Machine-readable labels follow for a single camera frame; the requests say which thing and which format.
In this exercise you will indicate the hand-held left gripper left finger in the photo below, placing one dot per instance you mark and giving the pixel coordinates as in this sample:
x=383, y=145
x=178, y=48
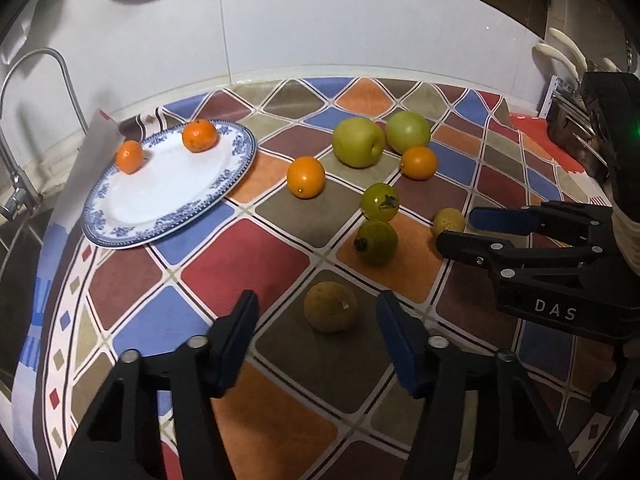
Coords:
x=236, y=350

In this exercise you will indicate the stainless steel sink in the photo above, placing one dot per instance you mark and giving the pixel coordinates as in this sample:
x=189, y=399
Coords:
x=20, y=260

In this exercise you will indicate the small brown round fruit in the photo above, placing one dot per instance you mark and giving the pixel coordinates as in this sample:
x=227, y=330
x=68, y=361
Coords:
x=448, y=221

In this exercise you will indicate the green apple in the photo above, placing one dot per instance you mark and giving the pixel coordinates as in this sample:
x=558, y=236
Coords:
x=408, y=131

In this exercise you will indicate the colourful diamond pattern tablecloth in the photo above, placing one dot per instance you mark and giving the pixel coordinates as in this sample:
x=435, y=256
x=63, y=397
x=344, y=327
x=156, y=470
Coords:
x=240, y=265

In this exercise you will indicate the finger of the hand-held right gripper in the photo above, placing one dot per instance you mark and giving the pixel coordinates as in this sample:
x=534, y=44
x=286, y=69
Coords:
x=465, y=247
x=500, y=220

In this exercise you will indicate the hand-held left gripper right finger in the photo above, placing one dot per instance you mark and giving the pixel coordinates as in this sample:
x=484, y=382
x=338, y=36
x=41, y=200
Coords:
x=400, y=347

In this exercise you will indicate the small green persimmon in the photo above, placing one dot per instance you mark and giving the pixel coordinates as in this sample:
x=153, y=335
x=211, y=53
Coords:
x=376, y=242
x=380, y=202

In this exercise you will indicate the blue patterned white plate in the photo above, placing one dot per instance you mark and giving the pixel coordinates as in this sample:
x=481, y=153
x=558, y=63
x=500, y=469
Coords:
x=165, y=190

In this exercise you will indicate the yellow-green apple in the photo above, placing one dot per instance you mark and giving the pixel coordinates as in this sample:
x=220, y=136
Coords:
x=358, y=142

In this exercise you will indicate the red plastic bag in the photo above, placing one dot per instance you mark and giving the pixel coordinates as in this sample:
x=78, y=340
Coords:
x=532, y=135

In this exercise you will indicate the metal knife rack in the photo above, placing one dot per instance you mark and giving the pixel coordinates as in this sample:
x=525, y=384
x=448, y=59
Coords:
x=575, y=130

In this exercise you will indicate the small orange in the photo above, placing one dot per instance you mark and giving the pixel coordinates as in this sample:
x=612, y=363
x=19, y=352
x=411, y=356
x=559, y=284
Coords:
x=130, y=156

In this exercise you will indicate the metal gooseneck faucet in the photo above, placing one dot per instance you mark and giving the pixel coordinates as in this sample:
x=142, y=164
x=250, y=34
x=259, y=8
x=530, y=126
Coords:
x=40, y=55

